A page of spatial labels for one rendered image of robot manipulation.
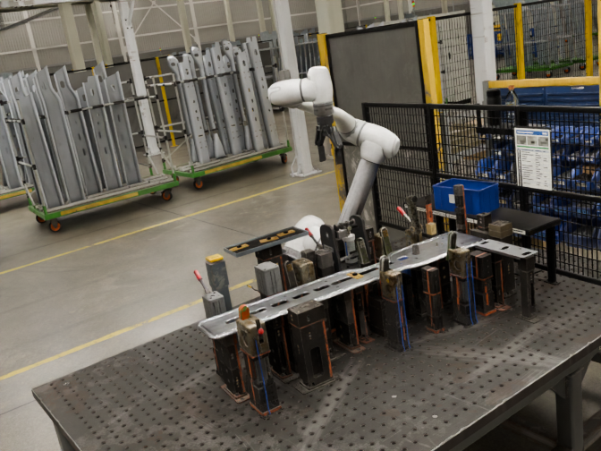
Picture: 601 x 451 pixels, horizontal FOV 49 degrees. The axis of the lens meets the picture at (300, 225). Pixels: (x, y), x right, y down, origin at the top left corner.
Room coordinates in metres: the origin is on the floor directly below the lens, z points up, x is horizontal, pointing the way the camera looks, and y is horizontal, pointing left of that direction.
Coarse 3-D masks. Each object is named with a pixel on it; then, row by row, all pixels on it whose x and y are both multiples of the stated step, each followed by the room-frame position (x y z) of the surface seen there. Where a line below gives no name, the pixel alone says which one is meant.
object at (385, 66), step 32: (352, 32) 5.51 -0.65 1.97; (384, 32) 5.22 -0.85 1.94; (416, 32) 4.92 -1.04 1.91; (352, 64) 5.56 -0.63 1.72; (384, 64) 5.24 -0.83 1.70; (416, 64) 4.96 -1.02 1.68; (352, 96) 5.60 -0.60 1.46; (384, 96) 5.27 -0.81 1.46; (416, 96) 4.99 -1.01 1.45; (416, 128) 5.02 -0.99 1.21; (352, 160) 5.70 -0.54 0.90; (416, 160) 5.06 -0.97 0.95; (384, 192) 5.39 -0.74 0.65
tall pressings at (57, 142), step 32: (32, 96) 8.75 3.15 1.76; (64, 96) 9.22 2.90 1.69; (96, 96) 9.43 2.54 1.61; (32, 128) 8.72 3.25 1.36; (64, 128) 8.90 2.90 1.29; (96, 128) 9.36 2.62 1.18; (128, 128) 9.56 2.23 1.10; (64, 160) 8.85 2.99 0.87; (96, 160) 9.52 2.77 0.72; (128, 160) 9.51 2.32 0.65; (64, 192) 8.99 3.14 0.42; (96, 192) 9.20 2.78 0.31
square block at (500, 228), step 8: (488, 224) 2.91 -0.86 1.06; (496, 224) 2.88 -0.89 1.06; (504, 224) 2.87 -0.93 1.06; (496, 232) 2.86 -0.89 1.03; (504, 232) 2.85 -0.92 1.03; (496, 240) 2.87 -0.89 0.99; (504, 240) 2.85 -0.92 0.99; (504, 248) 2.85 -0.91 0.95; (504, 256) 2.85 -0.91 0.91; (504, 264) 2.85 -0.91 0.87; (512, 264) 2.87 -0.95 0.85; (504, 272) 2.85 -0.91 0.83; (512, 272) 2.87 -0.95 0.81; (504, 280) 2.85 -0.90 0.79; (512, 280) 2.87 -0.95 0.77; (504, 288) 2.85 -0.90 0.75; (512, 288) 2.87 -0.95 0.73; (504, 296) 2.84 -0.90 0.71
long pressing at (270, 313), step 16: (432, 240) 2.97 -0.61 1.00; (464, 240) 2.90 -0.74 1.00; (480, 240) 2.87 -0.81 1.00; (400, 256) 2.81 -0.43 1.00; (416, 256) 2.78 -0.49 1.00; (432, 256) 2.75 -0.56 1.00; (368, 272) 2.67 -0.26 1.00; (304, 288) 2.60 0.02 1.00; (336, 288) 2.54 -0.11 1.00; (352, 288) 2.54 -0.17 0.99; (256, 304) 2.50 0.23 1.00; (272, 304) 2.48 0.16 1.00; (288, 304) 2.45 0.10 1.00; (208, 320) 2.41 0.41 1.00; (224, 320) 2.39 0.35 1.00; (208, 336) 2.28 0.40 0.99; (224, 336) 2.26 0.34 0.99
